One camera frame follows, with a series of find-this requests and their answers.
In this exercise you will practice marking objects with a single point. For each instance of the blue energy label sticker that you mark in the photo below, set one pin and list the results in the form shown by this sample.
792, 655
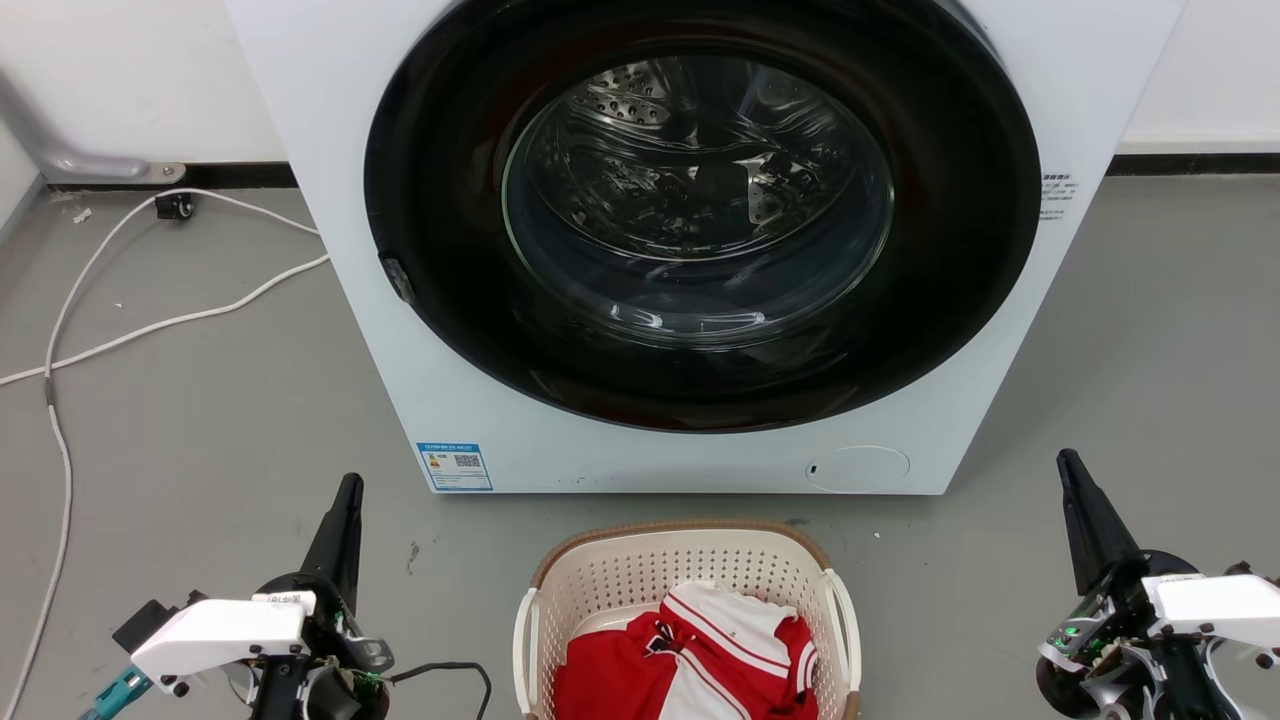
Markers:
455, 466

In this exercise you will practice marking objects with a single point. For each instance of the black round washer door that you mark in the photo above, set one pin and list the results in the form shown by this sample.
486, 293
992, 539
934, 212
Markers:
440, 200

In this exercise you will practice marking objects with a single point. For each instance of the cream plastic laundry basket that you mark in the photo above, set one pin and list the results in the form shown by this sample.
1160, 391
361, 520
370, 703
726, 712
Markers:
640, 570

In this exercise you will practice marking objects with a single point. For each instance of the small black caster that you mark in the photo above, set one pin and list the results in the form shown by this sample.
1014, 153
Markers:
175, 206

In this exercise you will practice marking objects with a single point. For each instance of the round white filter cover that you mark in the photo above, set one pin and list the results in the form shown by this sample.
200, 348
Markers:
858, 468

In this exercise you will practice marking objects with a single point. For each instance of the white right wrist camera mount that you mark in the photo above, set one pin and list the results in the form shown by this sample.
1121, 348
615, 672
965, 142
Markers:
1215, 605

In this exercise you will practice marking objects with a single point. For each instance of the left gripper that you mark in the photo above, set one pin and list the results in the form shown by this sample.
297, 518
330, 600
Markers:
335, 680

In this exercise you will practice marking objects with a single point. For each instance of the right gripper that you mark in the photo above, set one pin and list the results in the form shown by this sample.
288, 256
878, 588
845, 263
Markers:
1120, 650

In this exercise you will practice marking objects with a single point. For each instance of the small text sticker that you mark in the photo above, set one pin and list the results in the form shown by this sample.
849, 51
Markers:
1057, 195

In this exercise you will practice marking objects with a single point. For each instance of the white front-load washing machine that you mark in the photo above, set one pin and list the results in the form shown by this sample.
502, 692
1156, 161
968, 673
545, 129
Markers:
330, 120

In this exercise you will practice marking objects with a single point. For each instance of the stainless steel washer drum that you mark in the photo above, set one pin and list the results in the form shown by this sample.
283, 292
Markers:
690, 200

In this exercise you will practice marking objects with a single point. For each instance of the red and white garment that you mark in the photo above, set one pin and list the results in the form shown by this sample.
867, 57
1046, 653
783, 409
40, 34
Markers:
700, 660

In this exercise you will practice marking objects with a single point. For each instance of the grey metal pipe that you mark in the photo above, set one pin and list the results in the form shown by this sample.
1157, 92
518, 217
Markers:
60, 160

